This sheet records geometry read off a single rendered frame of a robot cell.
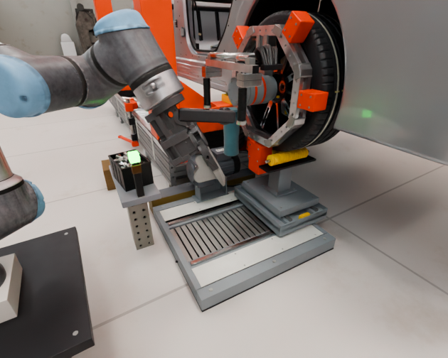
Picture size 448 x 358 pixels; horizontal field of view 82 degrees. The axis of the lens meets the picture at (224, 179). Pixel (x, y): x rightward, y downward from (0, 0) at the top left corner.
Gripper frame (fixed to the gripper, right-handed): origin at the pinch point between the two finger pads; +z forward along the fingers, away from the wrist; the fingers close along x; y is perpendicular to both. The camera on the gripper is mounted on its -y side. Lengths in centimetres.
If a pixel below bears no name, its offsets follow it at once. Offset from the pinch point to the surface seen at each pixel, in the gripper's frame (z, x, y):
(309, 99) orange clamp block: 4, -47, -41
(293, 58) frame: -13, -55, -45
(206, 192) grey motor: 40, -122, 24
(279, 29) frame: -25, -62, -47
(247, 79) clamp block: -15, -51, -24
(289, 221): 63, -73, -15
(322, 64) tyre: -5, -52, -53
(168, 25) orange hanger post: -57, -99, -9
